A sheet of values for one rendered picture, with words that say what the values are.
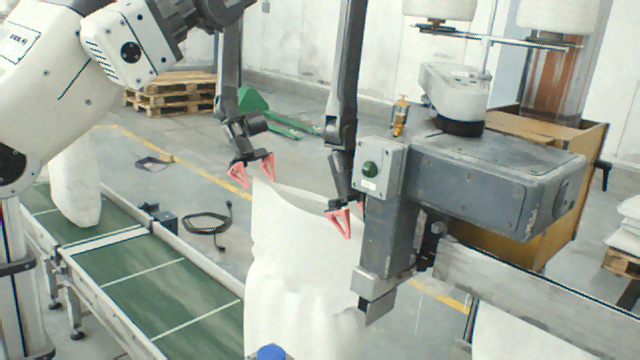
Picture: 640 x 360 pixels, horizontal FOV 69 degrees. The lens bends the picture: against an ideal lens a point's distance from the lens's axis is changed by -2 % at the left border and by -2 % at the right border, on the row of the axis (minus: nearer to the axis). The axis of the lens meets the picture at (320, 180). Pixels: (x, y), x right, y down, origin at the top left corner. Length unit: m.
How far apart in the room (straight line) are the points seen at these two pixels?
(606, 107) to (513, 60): 1.11
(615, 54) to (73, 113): 5.52
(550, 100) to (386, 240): 0.55
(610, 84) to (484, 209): 5.26
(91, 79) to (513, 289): 0.89
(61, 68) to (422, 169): 0.66
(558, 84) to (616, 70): 4.75
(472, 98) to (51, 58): 0.75
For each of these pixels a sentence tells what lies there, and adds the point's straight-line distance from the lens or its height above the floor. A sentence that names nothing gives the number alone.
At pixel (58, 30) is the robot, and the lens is 1.00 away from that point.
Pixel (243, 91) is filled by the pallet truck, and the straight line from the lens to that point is 6.51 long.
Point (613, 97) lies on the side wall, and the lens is 5.98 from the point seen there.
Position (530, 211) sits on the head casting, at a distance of 0.74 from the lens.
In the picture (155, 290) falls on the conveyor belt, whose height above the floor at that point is 0.38.
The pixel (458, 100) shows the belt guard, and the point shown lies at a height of 1.40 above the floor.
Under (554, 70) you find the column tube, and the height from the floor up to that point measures 1.45.
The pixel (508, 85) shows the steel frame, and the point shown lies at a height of 0.87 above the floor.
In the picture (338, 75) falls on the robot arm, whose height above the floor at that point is 1.39.
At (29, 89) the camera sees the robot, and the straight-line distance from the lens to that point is 1.00.
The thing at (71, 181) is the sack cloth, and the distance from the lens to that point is 2.58.
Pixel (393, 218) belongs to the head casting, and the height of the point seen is 1.19.
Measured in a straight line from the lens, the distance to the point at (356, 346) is 1.32.
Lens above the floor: 1.54
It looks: 20 degrees down
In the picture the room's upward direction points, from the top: 5 degrees clockwise
